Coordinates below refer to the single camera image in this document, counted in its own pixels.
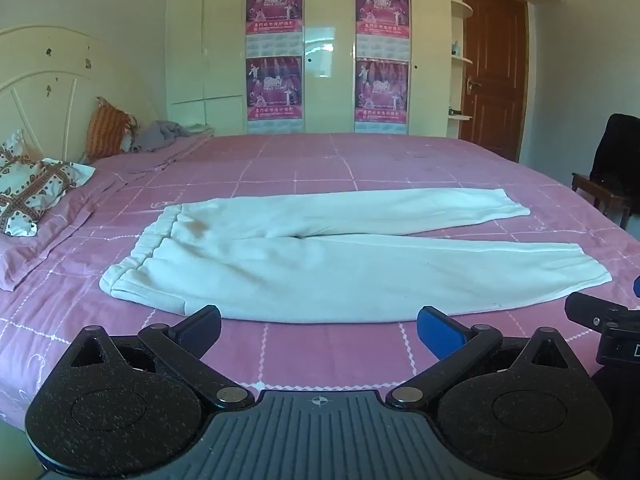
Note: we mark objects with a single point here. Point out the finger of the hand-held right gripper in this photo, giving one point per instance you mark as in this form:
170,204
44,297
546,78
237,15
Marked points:
592,312

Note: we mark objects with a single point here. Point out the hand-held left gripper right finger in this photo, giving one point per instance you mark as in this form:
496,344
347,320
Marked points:
440,332

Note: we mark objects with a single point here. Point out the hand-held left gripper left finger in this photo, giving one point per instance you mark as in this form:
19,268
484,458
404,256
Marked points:
197,332

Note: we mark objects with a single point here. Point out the white pants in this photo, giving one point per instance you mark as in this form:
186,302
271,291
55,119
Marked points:
350,270

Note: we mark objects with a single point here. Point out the wooden chair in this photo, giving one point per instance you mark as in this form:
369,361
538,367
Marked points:
600,195

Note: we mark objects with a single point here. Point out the black garment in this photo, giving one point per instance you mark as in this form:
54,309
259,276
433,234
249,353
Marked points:
617,150

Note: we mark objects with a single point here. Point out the pink checked bed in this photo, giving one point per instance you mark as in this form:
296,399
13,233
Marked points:
350,160

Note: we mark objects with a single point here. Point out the grey crumpled cloth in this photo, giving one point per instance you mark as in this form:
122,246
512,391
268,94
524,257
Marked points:
155,135

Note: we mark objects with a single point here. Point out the pale green folded cloth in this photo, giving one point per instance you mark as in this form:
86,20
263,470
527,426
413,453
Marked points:
200,129

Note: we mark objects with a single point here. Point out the brown white patterned pillow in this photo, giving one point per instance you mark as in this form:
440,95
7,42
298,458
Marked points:
35,190

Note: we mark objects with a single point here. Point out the orange striped cushion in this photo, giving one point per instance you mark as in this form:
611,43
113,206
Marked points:
105,127

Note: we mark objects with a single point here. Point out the brown wooden door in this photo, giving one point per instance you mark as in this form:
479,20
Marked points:
492,60

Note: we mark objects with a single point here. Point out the cream corner shelves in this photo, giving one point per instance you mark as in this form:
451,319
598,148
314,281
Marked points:
460,60

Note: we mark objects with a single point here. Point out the cream wardrobe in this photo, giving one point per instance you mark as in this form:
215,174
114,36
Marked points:
327,80

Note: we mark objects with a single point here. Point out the cream bed headboard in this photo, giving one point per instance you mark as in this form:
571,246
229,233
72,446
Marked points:
45,70

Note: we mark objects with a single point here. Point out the purple wall poster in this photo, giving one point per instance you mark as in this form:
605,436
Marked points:
381,90
274,5
382,7
274,87

